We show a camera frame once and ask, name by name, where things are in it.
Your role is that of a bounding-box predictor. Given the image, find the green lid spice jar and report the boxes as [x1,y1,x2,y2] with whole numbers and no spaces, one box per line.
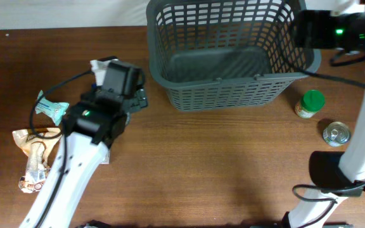
[295,90,325,118]

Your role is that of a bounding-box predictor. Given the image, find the grey plastic basket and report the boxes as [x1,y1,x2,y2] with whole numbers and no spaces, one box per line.
[146,0,321,111]

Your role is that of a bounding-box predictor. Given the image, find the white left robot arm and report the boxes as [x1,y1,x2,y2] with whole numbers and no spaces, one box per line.
[21,56,148,227]

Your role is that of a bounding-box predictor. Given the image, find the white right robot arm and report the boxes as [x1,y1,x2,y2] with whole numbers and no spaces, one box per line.
[281,1,365,227]

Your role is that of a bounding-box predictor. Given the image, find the teal wet wipes packet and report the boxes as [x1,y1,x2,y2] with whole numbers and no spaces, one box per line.
[35,98,70,126]

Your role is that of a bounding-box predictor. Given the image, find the Kleenex tissue multipack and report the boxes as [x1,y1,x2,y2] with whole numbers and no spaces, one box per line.
[90,82,112,165]

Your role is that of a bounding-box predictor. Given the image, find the beige Pantree snack bag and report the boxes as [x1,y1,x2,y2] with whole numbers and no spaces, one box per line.
[12,128,61,193]

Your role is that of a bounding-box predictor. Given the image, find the silver tin can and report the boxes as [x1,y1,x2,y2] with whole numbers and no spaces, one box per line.
[323,122,352,147]

